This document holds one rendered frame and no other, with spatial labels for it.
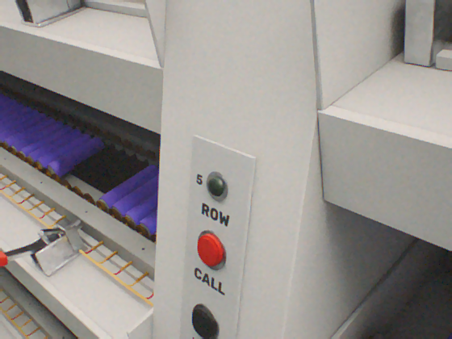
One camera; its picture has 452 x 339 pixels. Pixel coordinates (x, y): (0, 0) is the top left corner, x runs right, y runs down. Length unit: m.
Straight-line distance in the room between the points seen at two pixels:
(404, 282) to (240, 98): 0.18
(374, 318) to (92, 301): 0.21
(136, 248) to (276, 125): 0.22
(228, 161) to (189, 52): 0.06
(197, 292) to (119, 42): 0.15
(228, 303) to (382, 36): 0.14
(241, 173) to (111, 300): 0.21
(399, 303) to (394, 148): 0.18
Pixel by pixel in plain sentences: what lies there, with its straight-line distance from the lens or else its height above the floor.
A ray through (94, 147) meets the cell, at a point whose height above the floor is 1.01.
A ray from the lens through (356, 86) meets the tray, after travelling 0.22.
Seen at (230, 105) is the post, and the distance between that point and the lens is 0.23.
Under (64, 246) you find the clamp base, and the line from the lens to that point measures 0.46.
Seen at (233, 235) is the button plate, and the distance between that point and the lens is 0.24.
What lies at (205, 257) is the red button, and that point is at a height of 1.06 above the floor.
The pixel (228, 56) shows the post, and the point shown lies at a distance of 0.23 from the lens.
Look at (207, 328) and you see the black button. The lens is 0.28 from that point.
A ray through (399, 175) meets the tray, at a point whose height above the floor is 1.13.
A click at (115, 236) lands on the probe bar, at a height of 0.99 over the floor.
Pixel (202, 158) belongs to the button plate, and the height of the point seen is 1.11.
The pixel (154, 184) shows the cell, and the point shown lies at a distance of 0.48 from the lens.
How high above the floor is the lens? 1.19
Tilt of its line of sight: 20 degrees down
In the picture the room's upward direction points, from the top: 5 degrees clockwise
